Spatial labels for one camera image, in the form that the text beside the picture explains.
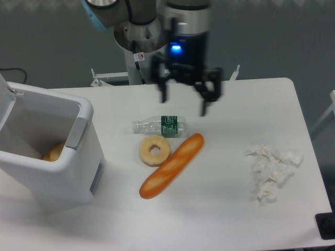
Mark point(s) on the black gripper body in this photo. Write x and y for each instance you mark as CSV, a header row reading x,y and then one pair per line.
x,y
184,61

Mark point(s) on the round beige bread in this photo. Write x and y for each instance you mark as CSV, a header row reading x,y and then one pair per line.
x,y
54,153

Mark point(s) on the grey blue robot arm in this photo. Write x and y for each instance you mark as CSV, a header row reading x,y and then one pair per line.
x,y
108,14

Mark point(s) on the white trash can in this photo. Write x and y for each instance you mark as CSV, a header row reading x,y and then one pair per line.
x,y
33,120

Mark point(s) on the clear plastic bottle green label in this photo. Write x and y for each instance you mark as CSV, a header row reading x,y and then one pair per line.
x,y
168,126

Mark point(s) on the orange baguette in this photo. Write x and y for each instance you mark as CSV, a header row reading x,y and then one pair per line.
x,y
171,168

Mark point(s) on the crumpled white paper tissue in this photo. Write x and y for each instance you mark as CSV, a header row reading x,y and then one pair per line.
x,y
271,170

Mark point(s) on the black device at table edge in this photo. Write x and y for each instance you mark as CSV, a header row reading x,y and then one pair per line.
x,y
325,223

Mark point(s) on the beige ring donut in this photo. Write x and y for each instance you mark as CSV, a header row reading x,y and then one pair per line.
x,y
154,150

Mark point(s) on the white frame at right edge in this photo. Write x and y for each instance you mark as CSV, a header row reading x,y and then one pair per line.
x,y
326,117

